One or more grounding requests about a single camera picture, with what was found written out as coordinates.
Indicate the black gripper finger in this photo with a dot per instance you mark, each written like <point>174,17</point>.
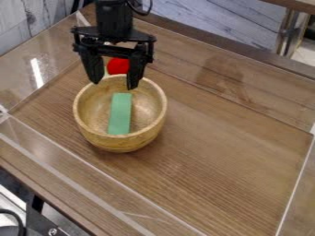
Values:
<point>137,62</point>
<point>93,66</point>

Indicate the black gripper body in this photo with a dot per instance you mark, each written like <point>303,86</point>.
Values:
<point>113,37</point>

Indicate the brown wooden bowl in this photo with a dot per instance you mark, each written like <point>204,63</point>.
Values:
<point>90,109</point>

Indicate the green stick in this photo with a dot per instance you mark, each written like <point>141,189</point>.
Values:
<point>120,114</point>

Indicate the red plush ball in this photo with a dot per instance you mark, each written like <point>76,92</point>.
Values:
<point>117,66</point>

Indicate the clear acrylic stand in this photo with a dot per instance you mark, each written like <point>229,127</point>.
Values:
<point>81,20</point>

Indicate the metal table leg background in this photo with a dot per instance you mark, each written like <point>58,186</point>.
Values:
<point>291,32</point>

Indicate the clear acrylic tray wall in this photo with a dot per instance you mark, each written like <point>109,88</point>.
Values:
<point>102,205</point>

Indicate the black table frame leg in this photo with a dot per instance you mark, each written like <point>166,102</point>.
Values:
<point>44,221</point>

